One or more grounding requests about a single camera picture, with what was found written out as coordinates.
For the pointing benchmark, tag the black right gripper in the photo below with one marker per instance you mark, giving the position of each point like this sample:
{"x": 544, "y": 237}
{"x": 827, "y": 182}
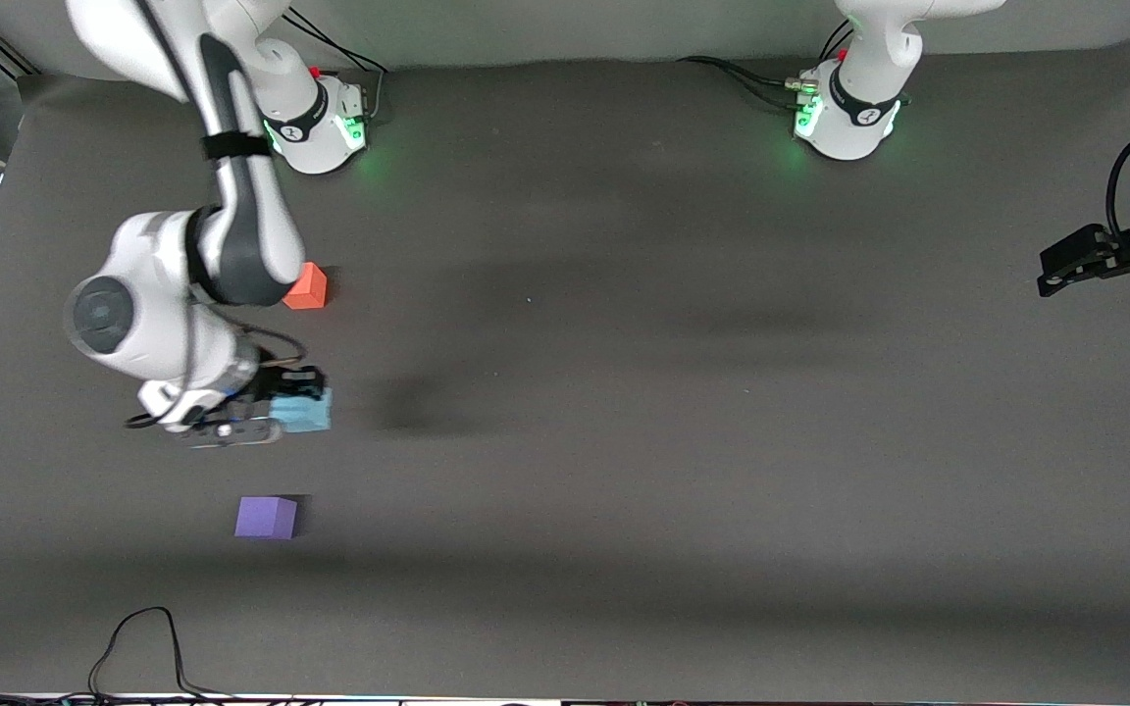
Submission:
{"x": 276, "y": 383}

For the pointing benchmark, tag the light blue block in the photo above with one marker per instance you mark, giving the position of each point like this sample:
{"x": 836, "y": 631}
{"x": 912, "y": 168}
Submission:
{"x": 305, "y": 412}

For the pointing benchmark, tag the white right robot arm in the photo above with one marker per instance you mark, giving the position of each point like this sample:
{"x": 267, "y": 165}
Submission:
{"x": 163, "y": 294}

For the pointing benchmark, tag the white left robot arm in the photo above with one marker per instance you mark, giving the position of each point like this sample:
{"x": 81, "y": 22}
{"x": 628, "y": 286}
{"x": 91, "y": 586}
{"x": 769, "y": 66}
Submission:
{"x": 864, "y": 88}

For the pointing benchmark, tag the orange block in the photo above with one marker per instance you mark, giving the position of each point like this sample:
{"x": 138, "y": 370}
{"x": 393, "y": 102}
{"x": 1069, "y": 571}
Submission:
{"x": 310, "y": 287}

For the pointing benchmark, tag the purple block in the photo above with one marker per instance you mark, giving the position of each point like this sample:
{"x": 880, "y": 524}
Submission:
{"x": 265, "y": 518}

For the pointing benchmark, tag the dark grey table mat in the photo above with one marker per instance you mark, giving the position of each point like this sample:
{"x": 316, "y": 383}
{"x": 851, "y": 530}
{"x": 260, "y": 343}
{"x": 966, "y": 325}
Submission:
{"x": 673, "y": 510}

